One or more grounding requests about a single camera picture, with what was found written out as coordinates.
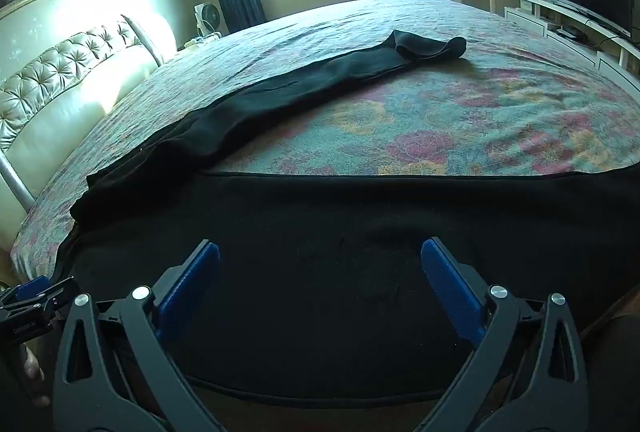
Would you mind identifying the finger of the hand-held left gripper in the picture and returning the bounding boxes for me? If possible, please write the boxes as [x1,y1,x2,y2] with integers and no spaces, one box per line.
[0,276,81,313]

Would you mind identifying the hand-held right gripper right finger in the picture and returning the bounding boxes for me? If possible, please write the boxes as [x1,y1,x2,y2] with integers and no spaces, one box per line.
[420,237,588,432]

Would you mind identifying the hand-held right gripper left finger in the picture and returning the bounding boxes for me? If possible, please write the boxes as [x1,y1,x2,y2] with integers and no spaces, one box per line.
[52,239,226,432]

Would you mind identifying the black pants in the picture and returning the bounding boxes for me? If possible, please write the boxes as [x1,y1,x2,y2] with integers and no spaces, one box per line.
[55,29,638,410]

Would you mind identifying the person's left hand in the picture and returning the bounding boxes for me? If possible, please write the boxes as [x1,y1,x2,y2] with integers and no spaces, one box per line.
[21,346,52,409]

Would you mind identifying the floral blanket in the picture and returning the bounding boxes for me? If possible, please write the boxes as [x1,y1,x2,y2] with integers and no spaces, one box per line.
[10,0,640,283]

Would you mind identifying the cream tufted headboard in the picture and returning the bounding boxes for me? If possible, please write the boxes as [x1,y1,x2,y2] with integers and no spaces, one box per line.
[0,14,178,223]

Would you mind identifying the white fan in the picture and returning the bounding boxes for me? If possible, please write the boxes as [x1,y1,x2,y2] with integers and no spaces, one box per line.
[194,2,223,37]

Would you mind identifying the white television stand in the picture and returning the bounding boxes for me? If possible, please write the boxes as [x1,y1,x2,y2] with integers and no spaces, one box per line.
[505,0,640,77]

